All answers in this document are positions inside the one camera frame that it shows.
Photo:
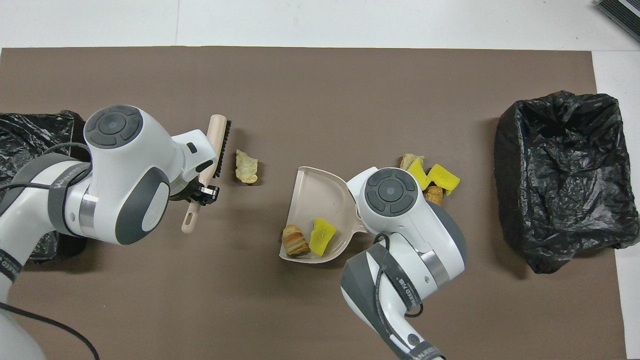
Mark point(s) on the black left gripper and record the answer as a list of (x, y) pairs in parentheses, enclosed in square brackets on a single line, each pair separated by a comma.
[(207, 193)]

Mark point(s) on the beige hand brush black bristles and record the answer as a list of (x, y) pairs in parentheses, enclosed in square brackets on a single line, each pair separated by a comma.
[(217, 135)]

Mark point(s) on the tan foam scrap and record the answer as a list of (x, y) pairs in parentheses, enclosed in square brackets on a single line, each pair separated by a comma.
[(295, 241)]

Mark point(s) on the beige plastic dustpan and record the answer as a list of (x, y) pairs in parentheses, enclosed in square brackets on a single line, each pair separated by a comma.
[(315, 200)]

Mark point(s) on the yellow sponge piece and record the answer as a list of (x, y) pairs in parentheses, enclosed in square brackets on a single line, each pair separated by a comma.
[(322, 237), (444, 177), (419, 176)]

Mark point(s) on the pale grey foam scrap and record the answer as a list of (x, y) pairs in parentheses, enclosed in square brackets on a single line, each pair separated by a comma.
[(409, 161)]

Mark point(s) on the brown cork-like nugget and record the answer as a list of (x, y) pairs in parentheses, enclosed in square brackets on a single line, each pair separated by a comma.
[(436, 194)]

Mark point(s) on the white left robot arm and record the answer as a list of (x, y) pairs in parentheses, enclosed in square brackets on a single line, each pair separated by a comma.
[(125, 165)]

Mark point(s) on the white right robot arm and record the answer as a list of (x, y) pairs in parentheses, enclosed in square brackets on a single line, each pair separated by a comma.
[(400, 225)]

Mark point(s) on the bin with black liner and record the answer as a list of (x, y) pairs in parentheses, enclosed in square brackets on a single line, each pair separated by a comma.
[(550, 160), (20, 135)]

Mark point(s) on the brown table mat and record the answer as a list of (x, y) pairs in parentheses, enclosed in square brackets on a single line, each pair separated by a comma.
[(300, 75)]

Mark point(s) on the dark ribbed object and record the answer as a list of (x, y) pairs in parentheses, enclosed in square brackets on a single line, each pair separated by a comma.
[(622, 12)]

